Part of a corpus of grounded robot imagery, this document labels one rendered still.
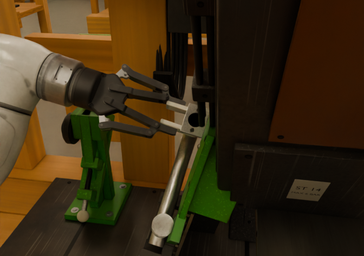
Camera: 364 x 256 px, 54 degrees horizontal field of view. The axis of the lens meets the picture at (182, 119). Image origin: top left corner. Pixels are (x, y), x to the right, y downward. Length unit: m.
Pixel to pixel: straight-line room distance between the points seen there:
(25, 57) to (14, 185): 0.56
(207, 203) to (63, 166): 0.68
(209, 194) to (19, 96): 0.37
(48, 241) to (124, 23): 0.54
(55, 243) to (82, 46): 0.51
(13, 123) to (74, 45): 0.42
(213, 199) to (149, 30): 0.45
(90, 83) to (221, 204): 0.31
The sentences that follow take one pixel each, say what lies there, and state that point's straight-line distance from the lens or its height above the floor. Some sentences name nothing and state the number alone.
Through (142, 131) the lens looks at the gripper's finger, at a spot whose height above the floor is 1.22.
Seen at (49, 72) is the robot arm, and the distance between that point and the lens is 0.67.
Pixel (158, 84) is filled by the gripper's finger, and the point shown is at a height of 1.28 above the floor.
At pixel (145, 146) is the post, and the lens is 1.00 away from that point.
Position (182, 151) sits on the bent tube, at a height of 1.13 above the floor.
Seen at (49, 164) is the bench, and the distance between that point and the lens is 1.22.
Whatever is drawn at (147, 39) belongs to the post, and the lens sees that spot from 0.88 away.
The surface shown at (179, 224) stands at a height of 1.10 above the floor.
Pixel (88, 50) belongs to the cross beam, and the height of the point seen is 1.24.
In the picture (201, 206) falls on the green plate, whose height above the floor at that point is 1.13.
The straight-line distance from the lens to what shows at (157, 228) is 0.64.
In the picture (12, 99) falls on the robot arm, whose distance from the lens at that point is 0.69.
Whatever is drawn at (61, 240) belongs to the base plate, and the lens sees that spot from 0.91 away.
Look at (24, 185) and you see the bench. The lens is 1.15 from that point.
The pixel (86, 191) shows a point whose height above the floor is 1.00.
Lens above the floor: 1.53
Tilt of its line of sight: 27 degrees down
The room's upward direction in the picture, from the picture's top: straight up
